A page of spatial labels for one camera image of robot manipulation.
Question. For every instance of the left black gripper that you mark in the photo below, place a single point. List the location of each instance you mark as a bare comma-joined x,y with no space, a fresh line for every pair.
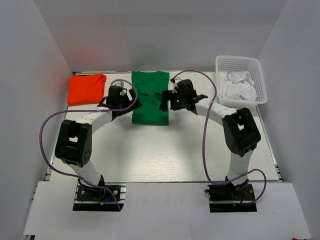
130,100

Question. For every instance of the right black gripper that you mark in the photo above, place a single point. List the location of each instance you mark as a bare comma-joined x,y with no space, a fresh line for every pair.
168,99

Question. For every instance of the green t shirt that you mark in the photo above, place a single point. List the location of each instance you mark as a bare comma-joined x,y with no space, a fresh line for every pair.
149,87

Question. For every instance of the white t shirt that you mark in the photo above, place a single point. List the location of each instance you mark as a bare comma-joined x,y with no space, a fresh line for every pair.
238,86

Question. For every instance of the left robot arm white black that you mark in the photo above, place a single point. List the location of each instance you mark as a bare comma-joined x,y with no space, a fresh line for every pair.
74,143

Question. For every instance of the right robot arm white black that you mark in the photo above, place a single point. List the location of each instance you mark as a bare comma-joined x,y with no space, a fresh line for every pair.
241,133

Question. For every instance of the folded orange t shirt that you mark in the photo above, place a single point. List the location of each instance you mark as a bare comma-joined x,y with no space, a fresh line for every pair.
85,90

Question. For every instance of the white plastic basket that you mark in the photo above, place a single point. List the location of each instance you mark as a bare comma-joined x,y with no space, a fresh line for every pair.
225,64

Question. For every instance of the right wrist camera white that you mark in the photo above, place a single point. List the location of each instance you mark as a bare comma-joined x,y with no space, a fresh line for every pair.
175,81

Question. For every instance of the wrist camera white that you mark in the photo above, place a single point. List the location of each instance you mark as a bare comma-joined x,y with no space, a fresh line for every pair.
120,83
175,81

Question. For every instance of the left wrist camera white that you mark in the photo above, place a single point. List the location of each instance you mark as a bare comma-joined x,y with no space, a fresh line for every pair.
120,83

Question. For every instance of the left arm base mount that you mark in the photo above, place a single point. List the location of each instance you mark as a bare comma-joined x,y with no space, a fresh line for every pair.
89,200

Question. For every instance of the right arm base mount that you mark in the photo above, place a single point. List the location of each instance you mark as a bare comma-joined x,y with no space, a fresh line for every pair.
223,200

